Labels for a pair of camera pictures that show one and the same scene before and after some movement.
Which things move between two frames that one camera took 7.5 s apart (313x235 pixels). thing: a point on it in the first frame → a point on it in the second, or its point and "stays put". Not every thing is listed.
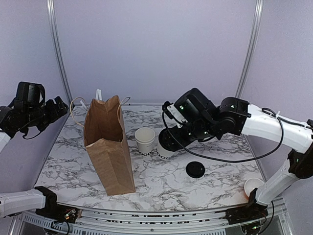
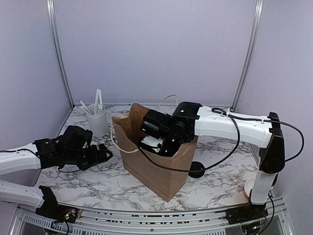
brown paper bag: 104,140 → 167,181
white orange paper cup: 252,183 stays put
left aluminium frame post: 51,13 stays put
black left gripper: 54,114 → 95,158
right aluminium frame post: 257,12 stays put
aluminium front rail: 277,221 stays put
